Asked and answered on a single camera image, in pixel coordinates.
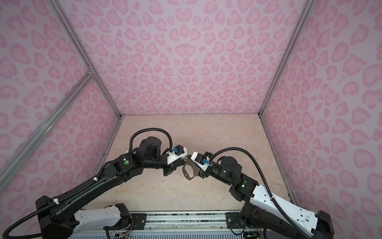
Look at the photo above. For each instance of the corner aluminium post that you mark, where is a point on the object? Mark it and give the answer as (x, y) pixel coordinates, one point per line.
(77, 44)
(295, 34)

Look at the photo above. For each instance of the right corner aluminium post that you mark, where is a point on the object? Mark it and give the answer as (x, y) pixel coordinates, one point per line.
(295, 34)

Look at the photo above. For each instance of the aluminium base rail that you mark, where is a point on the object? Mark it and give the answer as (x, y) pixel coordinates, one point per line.
(182, 225)

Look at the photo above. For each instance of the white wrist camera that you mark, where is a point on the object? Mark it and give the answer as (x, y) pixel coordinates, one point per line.
(202, 161)
(178, 152)

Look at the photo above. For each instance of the diagonal aluminium frame bar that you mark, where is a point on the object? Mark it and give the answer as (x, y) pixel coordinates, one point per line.
(20, 158)

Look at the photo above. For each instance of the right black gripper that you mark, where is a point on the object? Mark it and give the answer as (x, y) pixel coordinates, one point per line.
(202, 174)

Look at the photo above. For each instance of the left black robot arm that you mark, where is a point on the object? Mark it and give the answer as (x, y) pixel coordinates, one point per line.
(56, 216)

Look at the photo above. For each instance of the left corner aluminium post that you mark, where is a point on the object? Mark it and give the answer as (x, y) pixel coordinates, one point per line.
(77, 44)

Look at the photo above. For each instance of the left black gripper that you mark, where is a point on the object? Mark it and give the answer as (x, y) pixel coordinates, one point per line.
(172, 167)

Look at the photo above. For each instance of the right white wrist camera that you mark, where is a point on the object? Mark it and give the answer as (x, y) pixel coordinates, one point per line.
(202, 161)

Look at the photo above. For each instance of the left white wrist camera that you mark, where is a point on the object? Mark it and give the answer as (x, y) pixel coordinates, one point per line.
(178, 152)

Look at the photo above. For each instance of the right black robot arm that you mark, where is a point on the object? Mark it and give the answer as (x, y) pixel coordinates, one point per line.
(262, 209)

